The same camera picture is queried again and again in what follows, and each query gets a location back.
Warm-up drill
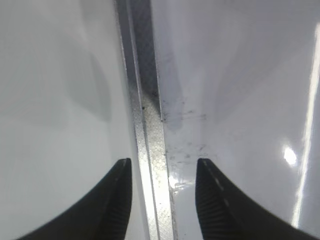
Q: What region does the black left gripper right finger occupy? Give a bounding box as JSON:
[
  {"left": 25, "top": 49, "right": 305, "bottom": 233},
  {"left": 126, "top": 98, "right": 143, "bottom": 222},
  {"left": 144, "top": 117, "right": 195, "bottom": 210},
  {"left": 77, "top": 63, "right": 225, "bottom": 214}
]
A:
[{"left": 195, "top": 158, "right": 315, "bottom": 240}]

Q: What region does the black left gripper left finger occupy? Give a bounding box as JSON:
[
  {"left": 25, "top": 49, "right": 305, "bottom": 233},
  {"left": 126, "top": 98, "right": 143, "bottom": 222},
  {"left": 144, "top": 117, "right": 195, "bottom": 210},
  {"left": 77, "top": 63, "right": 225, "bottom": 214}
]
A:
[{"left": 21, "top": 158, "right": 132, "bottom": 240}]

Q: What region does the white framed whiteboard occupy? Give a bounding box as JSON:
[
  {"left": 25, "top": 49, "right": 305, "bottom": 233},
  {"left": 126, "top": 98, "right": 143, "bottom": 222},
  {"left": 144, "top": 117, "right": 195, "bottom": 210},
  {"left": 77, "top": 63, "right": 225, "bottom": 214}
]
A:
[{"left": 116, "top": 0, "right": 320, "bottom": 240}]

